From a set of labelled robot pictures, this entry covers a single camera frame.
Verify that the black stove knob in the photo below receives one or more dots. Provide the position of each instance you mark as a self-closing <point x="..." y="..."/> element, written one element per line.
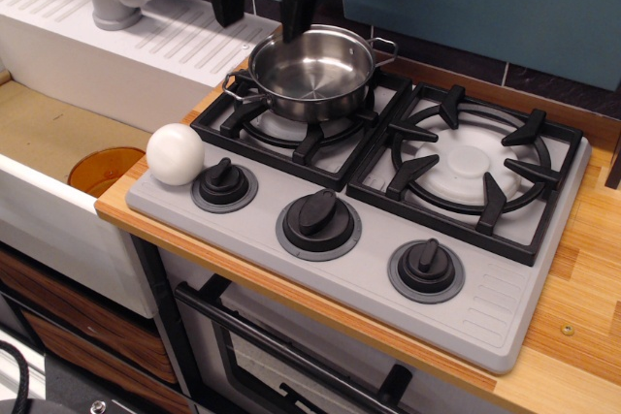
<point x="224" y="188"/>
<point x="319" y="227"/>
<point x="426" y="271"/>

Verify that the wooden drawer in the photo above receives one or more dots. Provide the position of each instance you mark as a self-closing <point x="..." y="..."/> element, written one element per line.
<point x="135" y="386"/>
<point x="124" y="331"/>

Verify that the white toy sink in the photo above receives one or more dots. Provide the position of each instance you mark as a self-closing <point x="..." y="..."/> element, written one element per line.
<point x="68" y="89"/>

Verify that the grey toy stove top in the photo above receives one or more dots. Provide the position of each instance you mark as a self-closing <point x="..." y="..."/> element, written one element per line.
<point x="484" y="324"/>

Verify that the black left stove knob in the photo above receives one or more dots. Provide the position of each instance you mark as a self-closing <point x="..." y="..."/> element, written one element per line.
<point x="224" y="188"/>

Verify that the white mushroom ball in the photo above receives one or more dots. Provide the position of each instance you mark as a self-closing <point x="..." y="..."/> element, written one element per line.
<point x="175" y="154"/>

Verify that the stainless steel pot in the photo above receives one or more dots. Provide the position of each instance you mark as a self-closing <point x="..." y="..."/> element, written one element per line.
<point x="322" y="75"/>

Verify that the black right stove knob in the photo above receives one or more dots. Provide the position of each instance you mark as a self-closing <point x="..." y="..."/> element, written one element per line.
<point x="426" y="271"/>

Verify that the brass screw in counter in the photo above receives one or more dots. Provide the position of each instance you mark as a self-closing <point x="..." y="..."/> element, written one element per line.
<point x="567" y="330"/>

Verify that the black right burner grate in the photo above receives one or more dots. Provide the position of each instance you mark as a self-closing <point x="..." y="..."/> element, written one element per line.
<point x="497" y="179"/>

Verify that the oven door with handle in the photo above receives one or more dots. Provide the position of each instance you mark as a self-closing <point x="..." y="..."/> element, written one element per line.
<point x="282" y="378"/>

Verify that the black middle stove knob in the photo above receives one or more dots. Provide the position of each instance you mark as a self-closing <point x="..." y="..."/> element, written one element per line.
<point x="319" y="227"/>

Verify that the upper wooden drawer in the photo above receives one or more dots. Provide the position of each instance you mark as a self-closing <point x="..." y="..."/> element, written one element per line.
<point x="124" y="331"/>

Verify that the orange plastic bowl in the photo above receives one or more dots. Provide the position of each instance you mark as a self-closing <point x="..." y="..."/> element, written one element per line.
<point x="98" y="171"/>

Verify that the black left burner grate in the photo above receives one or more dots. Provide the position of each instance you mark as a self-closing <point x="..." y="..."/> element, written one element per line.
<point x="325" y="153"/>

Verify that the lower wooden drawer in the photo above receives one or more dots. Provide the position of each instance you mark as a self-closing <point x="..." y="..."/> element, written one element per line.
<point x="135" y="386"/>

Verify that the black burner grate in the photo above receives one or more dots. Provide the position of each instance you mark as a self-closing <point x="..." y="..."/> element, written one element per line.
<point x="325" y="153"/>
<point x="497" y="179"/>

